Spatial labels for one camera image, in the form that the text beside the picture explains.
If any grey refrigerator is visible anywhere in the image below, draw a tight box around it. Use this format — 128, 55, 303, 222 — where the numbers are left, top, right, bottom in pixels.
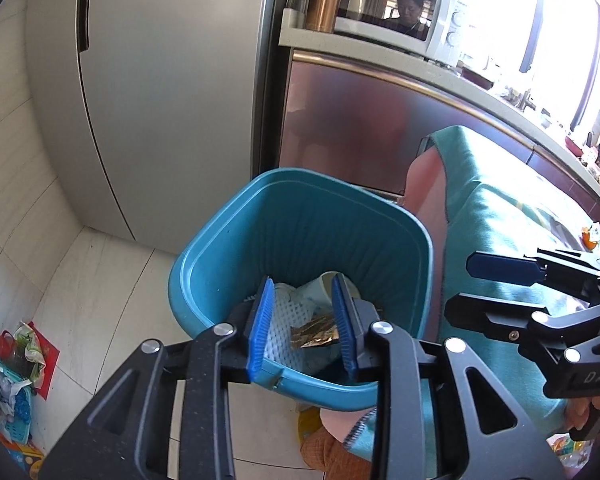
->
25, 0, 281, 257

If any blue plastic trash bin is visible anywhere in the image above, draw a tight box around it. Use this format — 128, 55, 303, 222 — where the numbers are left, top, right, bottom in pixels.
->
167, 167, 435, 411

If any large kitchen window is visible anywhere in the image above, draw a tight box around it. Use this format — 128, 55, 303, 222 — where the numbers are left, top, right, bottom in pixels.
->
437, 0, 600, 132

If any kitchen counter cabinet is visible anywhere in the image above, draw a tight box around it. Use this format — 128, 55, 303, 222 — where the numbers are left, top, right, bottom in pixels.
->
279, 27, 600, 233

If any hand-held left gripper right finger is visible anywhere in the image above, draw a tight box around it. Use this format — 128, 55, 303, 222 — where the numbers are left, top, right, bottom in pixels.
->
330, 275, 568, 480

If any green white printed bag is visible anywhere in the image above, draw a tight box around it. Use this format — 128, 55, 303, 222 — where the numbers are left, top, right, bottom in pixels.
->
12, 322, 47, 377

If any red paper sheet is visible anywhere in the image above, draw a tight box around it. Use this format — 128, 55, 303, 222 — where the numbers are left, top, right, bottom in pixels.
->
27, 322, 62, 402

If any gold foil wrapper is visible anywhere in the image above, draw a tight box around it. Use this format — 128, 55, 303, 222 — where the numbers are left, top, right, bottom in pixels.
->
290, 312, 342, 351

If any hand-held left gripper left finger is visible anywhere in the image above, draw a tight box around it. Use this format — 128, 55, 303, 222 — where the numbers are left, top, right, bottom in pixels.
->
37, 275, 281, 480

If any white foam fruit net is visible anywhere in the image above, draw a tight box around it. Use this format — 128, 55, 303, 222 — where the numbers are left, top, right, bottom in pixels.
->
266, 287, 342, 377

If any colourful snack packet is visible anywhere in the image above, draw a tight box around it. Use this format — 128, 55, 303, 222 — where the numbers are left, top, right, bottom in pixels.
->
546, 432, 595, 467

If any white dotted paper cup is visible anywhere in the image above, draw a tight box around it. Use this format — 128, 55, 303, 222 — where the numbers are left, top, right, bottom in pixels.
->
275, 271, 358, 318

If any person's right hand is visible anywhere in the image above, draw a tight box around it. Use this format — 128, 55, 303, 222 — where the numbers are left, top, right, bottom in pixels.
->
562, 392, 600, 433

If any white microwave oven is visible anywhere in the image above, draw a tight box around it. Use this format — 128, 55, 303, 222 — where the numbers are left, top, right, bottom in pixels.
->
330, 0, 473, 59

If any dark food container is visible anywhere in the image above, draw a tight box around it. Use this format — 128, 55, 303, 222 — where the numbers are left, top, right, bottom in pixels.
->
457, 65, 497, 91

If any teal grey printed blanket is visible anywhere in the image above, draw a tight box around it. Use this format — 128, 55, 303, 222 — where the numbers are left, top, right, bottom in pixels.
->
350, 125, 600, 480

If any orange knit cloth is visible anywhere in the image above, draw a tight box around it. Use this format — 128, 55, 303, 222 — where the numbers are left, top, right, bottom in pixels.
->
300, 425, 381, 480

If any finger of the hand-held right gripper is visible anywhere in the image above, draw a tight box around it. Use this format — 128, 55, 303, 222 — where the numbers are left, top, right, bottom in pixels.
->
444, 292, 537, 346
466, 251, 551, 282

